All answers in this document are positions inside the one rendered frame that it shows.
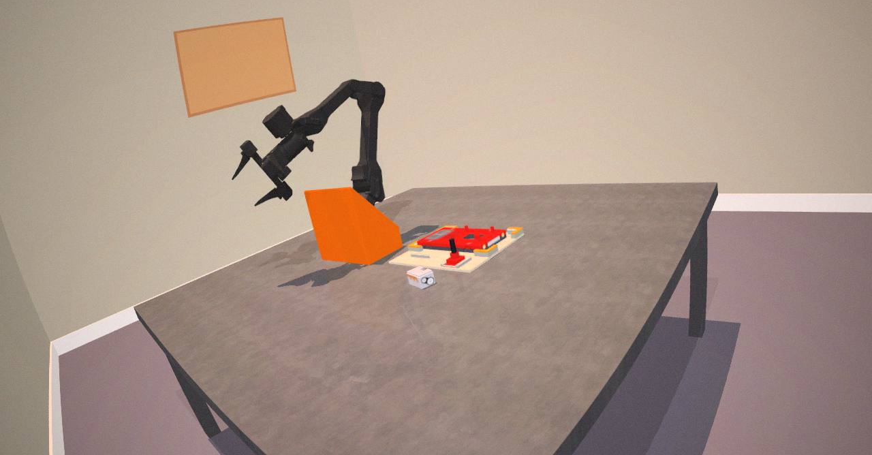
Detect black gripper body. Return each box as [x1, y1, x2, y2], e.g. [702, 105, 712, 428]
[240, 140, 293, 201]

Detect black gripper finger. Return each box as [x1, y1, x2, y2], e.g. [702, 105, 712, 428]
[232, 152, 250, 180]
[254, 187, 282, 206]

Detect white box with orange and black markings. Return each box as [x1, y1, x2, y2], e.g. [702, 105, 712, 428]
[407, 266, 435, 289]

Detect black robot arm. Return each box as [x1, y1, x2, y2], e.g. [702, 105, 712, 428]
[261, 79, 386, 206]

